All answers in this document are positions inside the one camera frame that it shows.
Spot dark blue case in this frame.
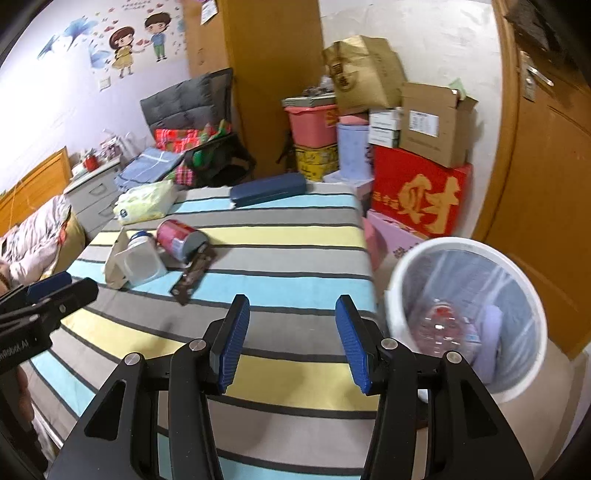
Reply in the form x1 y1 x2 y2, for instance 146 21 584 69
229 173 308 209

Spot pink plastic storage bin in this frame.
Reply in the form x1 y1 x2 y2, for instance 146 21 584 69
283 104 340 149

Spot white trash bin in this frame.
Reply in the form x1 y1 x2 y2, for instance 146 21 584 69
385 237 548 402

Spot wooden headboard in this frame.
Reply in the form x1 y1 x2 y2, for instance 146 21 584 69
0 147 72 238

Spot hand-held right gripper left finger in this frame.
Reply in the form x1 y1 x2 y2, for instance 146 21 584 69
46 294 252 480

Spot clear plastic bottle red label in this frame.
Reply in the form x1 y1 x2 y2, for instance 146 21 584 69
411 299 481 358

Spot striped tablecloth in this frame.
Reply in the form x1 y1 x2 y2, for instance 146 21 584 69
21 182 384 480

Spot wooden wardrobe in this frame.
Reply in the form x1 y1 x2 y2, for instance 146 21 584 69
182 0 326 185

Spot blue folded cloth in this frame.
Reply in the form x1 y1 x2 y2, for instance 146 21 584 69
115 147 185 191

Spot yellow-green tissue pack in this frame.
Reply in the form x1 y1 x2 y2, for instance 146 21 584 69
113 180 178 226

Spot small white box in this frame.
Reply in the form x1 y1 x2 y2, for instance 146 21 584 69
368 127 402 149
368 108 403 130

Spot metal door handle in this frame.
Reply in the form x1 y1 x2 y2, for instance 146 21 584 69
518 50 555 102

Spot olive bed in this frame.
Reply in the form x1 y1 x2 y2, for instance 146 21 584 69
55 212 88 273

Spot white bottle with blue cap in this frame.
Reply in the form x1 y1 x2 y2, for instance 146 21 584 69
121 231 168 287

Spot wooden door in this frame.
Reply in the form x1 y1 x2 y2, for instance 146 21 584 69
473 0 591 361

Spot pink grey quilt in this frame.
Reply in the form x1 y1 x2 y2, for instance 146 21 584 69
0 194 77 282

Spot red can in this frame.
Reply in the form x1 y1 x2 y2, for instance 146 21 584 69
156 219 208 265

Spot red plaid cloth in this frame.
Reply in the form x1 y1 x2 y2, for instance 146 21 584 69
154 120 232 188

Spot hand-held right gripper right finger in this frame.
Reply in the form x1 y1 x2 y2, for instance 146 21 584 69
335 294 536 480

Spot grey padded chair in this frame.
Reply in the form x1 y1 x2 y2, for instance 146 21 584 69
140 68 257 188

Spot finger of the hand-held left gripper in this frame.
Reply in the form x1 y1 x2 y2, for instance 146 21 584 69
0 278 100 332
0 271 73 309

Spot grey drawer cabinet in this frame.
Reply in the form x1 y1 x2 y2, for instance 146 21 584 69
64 159 124 236

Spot lavender striped packet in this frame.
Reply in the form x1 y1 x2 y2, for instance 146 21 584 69
478 302 507 384

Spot brown paper bag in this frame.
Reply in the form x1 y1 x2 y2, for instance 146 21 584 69
322 36 407 114

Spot dark cloth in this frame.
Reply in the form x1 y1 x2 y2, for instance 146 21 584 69
503 0 561 51

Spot cartoon wall stickers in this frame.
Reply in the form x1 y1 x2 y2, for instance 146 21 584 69
37 0 185 79

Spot pink cardboard box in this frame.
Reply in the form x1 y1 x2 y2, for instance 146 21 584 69
362 210 432 273

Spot red gift box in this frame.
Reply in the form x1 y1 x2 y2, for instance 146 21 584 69
372 145 474 238

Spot lavender cylinder container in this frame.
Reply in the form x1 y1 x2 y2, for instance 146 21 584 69
336 115 374 181

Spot dark brown wrapper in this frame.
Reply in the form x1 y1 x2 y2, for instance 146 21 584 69
170 247 217 308

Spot yellow box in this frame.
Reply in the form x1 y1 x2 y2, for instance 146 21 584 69
294 145 340 183

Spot open cardboard box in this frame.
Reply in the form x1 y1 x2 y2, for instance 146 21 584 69
399 82 478 169

